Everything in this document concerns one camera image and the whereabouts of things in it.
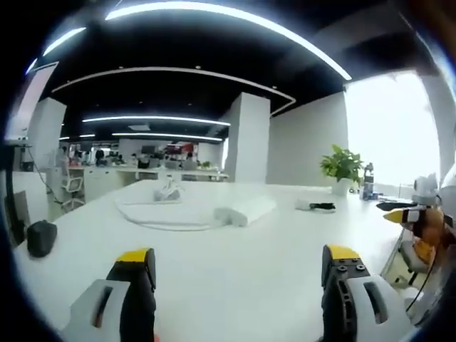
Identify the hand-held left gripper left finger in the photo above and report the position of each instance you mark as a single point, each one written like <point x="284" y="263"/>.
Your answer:
<point x="107" y="303"/>

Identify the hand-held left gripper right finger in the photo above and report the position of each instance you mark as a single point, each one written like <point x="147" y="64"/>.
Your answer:
<point x="367" y="303"/>

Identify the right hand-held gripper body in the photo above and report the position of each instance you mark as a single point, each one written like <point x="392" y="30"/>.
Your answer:
<point x="425" y="189"/>

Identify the white desk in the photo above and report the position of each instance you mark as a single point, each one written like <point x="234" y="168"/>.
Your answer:
<point x="228" y="270"/>

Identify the grey-white bundled plug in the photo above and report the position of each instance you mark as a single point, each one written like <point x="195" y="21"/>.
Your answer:
<point x="167" y="192"/>

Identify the long ceiling light strip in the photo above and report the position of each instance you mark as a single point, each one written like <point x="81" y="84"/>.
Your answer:
<point x="249" y="25"/>

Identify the curved ceiling light strip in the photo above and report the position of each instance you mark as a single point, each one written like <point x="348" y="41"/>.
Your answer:
<point x="171" y="73"/>

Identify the grey office chair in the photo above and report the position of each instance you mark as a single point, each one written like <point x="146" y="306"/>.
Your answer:
<point x="411" y="254"/>

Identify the green potted plant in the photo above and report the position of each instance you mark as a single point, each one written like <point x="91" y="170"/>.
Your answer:
<point x="342" y="167"/>

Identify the black pouch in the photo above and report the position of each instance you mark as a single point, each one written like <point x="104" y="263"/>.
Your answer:
<point x="42" y="238"/>

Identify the white office chair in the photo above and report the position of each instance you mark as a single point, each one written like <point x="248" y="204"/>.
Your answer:
<point x="72" y="187"/>

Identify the row of office desks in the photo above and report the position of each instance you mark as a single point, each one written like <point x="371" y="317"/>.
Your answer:
<point x="149" y="171"/>

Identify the white board panel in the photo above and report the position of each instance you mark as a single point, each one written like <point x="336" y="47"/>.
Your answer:
<point x="30" y="103"/>

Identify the dark stand frame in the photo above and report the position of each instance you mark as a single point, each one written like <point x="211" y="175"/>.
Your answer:
<point x="12" y="199"/>

